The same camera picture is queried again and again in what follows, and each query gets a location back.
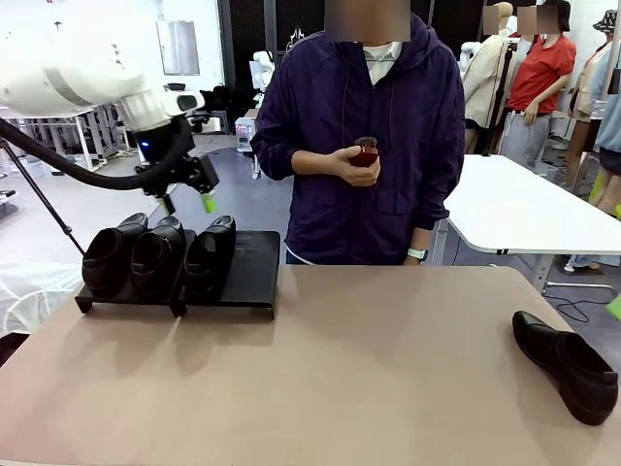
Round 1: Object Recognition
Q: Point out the mannequin in red shirt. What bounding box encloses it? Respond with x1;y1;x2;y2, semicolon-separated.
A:
504;0;579;171

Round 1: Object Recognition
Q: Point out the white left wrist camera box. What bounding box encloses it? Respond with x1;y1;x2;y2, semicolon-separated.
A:
162;90;208;117

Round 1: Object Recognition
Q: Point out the person's right hand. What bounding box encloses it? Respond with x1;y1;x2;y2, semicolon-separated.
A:
333;144;383;188

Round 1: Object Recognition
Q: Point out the person in purple jacket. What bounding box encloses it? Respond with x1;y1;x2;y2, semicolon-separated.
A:
249;0;466;267

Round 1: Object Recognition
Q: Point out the person's left forearm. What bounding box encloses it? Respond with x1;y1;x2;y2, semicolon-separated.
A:
409;225;433;251

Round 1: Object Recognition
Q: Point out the black floor cable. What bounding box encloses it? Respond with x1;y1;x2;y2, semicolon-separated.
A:
545;283;615;325

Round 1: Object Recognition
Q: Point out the black leather shoe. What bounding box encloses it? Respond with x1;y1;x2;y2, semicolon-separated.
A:
130;216;187;300
512;310;620;427
183;215;238;300
81;212;149;298

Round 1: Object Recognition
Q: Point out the lit computer case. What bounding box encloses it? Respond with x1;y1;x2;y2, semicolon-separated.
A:
235;116;256;154

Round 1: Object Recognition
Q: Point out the grey wall panel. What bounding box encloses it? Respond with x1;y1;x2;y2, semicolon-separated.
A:
155;19;201;77

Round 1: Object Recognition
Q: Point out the white table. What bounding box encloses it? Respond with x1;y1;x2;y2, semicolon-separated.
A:
444;153;621;295

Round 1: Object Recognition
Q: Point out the person's right forearm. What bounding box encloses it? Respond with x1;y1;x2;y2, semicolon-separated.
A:
289;148;341;176

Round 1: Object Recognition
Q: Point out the white cover cloth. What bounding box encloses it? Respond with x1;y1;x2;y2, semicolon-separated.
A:
0;261;83;339

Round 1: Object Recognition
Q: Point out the mannequin in beige coat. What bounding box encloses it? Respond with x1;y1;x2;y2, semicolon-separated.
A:
460;2;518;130

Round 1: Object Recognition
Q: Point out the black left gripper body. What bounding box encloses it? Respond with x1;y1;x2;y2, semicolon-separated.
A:
134;126;220;199

